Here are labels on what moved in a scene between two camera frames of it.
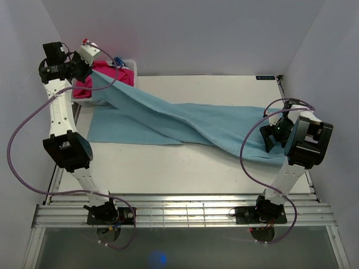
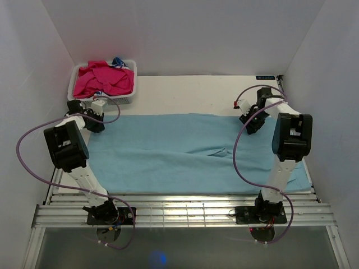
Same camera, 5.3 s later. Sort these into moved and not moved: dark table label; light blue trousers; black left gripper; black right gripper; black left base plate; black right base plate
Moved: black right gripper; black left gripper; light blue trousers
Not moved: black left base plate; black right base plate; dark table label
